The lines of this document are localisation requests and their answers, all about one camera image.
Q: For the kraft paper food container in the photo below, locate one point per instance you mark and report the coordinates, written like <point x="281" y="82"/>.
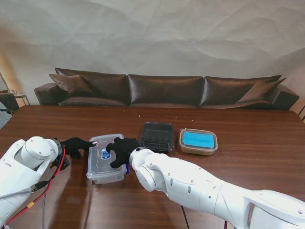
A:
<point x="197" y="151"/>

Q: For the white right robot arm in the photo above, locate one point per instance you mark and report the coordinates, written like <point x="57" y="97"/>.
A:
<point x="202" y="183"/>

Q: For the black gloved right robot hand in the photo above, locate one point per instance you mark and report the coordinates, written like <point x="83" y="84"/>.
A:
<point x="124" y="149"/>

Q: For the thin clear plastic tray lid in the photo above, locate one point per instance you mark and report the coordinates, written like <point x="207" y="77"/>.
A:
<point x="156" y="137"/>

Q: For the brown leather cushion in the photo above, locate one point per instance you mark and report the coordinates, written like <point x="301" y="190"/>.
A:
<point x="259" y="91"/>
<point x="69" y="84"/>

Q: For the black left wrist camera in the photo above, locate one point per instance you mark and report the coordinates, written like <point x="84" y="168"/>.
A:
<point x="63" y="163"/>

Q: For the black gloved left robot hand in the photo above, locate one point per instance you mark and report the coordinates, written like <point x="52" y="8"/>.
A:
<point x="76" y="145"/>

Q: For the dark brown leather sofa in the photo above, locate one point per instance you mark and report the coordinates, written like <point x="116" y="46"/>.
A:
<point x="164" y="90"/>

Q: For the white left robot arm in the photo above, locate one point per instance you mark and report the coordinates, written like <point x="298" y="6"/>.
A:
<point x="23" y="171"/>

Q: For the black ribbed plastic tray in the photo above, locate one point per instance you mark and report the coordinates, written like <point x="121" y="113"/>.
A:
<point x="156" y="140"/>

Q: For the black office chair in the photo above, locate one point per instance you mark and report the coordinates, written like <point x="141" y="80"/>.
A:
<point x="9" y="102"/>

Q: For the clear lid with blue insert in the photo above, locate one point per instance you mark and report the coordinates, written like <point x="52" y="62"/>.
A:
<point x="197" y="139"/>

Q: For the clear lid with blue label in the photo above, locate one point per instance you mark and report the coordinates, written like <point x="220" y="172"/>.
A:
<point x="100" y="157"/>

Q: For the small side table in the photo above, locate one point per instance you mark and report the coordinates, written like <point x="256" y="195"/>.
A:
<point x="21" y="96"/>

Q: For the clear container with blue clips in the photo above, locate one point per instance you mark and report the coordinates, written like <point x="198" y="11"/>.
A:
<point x="104" y="176"/>

